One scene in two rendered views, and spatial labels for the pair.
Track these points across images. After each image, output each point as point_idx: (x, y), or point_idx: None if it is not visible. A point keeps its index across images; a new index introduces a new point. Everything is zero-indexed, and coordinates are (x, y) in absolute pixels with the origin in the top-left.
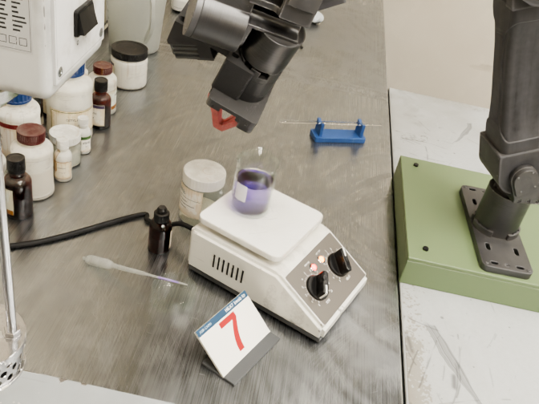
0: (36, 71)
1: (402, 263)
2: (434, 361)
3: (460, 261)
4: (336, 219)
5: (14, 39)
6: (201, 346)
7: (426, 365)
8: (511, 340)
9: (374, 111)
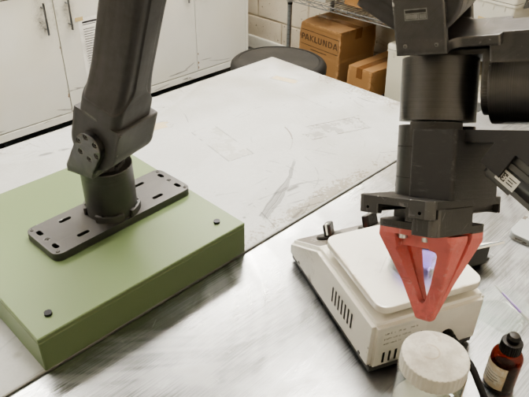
0: None
1: (234, 245)
2: (292, 200)
3: (197, 203)
4: (226, 337)
5: None
6: (483, 270)
7: (301, 200)
8: (209, 189)
9: None
